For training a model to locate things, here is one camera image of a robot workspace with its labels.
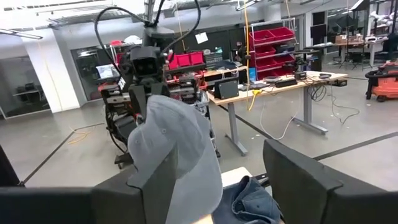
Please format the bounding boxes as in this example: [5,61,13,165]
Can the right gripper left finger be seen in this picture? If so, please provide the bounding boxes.
[92,146,180,224]

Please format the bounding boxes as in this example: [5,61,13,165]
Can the wooden desk grey legs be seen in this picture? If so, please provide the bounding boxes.
[206,70,349,156]

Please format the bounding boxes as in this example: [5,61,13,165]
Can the yellow power cord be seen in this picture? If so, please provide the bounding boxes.
[243,0,262,112]

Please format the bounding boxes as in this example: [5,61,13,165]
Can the orange black shop vacuum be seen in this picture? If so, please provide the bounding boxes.
[364,61,398,103]

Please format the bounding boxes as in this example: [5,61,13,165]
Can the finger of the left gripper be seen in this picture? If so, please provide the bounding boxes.
[128,84,147,122]
[150,81,171,98]

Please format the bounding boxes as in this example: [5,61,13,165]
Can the white paper note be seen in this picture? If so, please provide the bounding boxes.
[195,31,210,45]

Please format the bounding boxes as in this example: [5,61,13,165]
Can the metal rack with red bins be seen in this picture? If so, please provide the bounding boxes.
[107,39,208,105]
[248,17,297,82]

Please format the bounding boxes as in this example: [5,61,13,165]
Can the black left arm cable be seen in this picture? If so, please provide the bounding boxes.
[94,0,202,75]

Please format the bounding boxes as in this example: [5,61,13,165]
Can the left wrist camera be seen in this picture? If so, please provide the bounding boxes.
[129,45,163,78]

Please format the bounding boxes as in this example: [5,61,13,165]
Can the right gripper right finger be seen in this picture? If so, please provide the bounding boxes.
[262,139,343,224]

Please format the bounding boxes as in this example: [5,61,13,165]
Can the dark blue denim baseball cap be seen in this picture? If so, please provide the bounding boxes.
[212,175,284,224]

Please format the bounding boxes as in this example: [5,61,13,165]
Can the black monitor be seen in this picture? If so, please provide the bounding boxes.
[310,23,328,40]

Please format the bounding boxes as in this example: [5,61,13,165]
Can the black box on stand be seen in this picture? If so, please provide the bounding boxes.
[213,78,241,101]

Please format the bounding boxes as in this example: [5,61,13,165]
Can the grey denim baseball cap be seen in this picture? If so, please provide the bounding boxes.
[126,94,224,224]

